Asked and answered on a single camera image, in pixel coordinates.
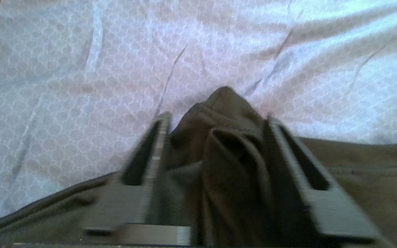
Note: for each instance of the black printed t-shirt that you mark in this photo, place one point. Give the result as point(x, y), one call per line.
point(236, 179)

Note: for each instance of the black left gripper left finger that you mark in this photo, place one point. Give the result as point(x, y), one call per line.
point(136, 193)

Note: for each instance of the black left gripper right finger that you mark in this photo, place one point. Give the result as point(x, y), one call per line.
point(308, 199)

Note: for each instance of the bed with blue sheet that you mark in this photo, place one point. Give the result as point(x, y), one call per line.
point(81, 86)

